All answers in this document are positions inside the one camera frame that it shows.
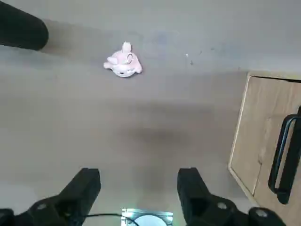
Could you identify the black cylindrical vase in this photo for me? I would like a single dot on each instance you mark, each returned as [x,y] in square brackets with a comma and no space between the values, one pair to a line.
[18,28]

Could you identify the black metal hanger bar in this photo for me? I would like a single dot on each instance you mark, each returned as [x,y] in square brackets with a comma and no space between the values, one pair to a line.
[283,196]

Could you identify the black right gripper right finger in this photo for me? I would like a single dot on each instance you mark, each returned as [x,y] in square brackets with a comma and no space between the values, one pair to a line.
[195,193]

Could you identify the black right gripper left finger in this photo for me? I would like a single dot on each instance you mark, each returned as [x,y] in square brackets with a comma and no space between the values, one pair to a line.
[77,188]

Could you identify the pink plush doll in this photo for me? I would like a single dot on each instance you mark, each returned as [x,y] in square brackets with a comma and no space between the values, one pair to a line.
[122,62]

